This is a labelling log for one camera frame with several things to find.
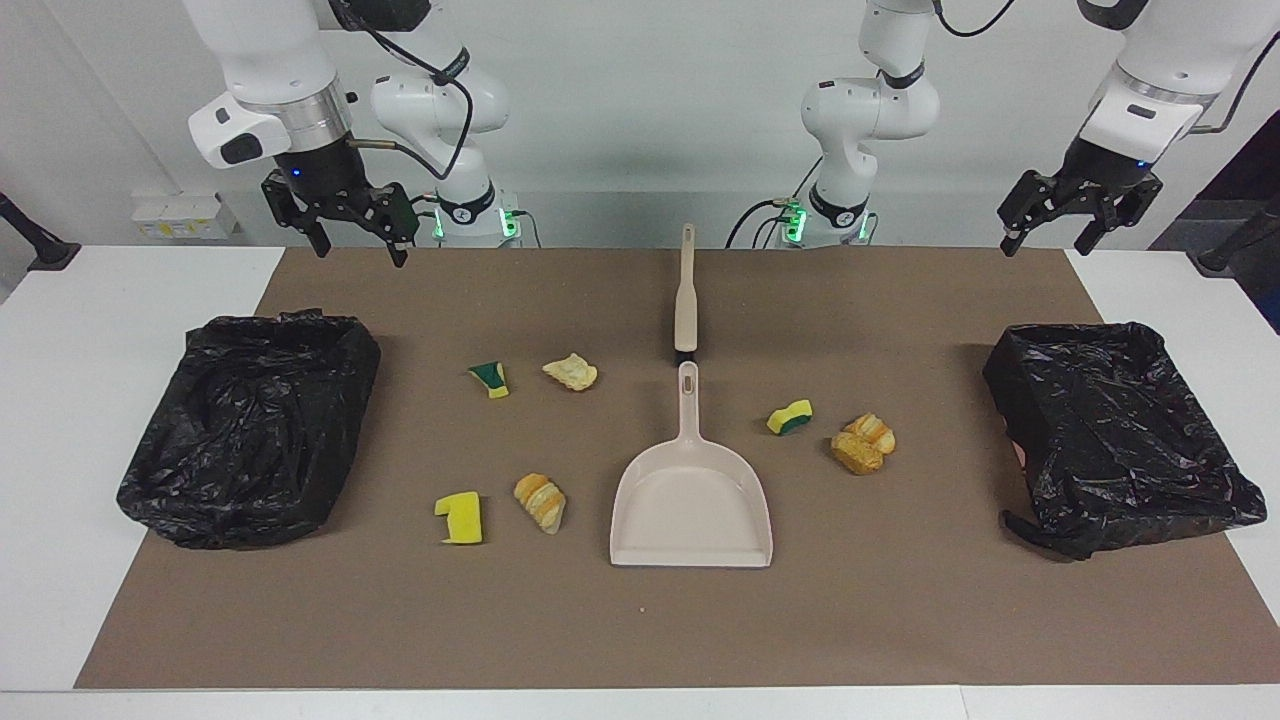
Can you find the notched yellow sponge piece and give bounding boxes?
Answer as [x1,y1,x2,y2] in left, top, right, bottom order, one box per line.
[434,490,484,546]

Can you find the dark furniture panel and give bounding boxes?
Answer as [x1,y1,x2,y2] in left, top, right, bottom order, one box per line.
[1148,108,1280,333]

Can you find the white wall socket boxes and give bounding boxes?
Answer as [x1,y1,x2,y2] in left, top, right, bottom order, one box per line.
[132,193,239,241]

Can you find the pale crumpled bread piece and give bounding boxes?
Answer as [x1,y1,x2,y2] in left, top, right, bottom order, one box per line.
[542,352,599,392]

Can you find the black base cables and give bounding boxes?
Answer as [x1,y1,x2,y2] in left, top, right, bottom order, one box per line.
[725,195,801,249]

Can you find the brown bread bun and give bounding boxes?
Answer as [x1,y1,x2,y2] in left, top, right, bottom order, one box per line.
[830,432,885,476]

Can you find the striped croissant bread piece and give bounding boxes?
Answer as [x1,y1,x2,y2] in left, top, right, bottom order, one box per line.
[513,473,568,535]

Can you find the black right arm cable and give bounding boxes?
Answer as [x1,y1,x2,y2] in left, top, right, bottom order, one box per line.
[335,0,473,183]

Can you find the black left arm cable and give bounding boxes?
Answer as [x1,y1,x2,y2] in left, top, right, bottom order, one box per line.
[930,0,1280,136]

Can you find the brown table mat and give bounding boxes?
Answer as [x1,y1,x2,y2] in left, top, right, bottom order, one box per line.
[75,247,1280,691]

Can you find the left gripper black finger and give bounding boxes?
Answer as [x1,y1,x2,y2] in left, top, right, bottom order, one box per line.
[999,172,1063,258]
[1075,180,1164,256]

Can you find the black bag lined bin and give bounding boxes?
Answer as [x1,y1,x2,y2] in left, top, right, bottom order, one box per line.
[116,311,382,551]
[982,321,1268,561]

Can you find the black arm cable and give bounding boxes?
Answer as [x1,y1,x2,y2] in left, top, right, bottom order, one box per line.
[335,0,473,183]
[930,0,1280,136]

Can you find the beige plastic dustpan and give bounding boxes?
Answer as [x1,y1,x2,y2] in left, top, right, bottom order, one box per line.
[609,361,775,569]

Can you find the small striped bread roll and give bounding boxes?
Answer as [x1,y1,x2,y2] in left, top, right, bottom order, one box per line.
[845,413,897,456]

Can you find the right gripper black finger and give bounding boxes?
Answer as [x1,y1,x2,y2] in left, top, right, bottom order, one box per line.
[364,183,418,268]
[262,172,333,259]

